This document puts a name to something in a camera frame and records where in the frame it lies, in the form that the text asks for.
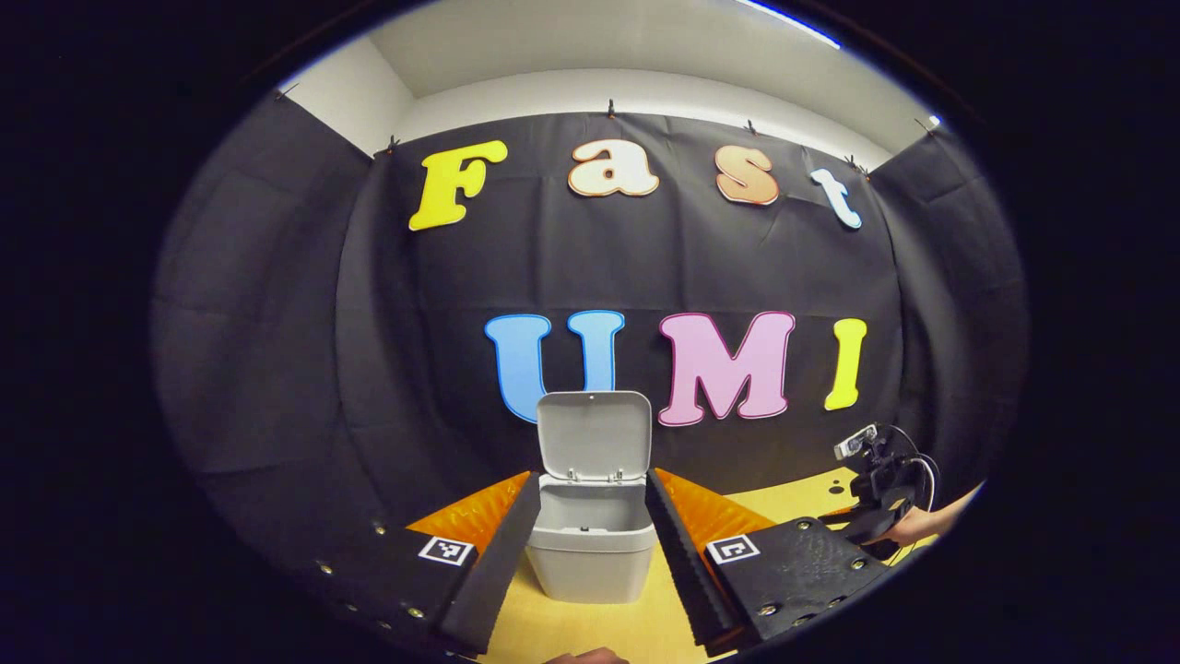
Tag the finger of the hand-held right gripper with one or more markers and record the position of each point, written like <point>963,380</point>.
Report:
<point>855,526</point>

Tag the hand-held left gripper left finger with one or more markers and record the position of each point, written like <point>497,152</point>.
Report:
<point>493,576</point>

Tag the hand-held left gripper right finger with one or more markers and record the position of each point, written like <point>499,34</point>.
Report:
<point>687,563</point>

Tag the white desktop garbage bin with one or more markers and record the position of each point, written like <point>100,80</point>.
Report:
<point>590,553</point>

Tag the wooden desktop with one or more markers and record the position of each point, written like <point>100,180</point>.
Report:
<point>599,632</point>

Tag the black backdrop cloth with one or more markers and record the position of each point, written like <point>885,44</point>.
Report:
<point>277,323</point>

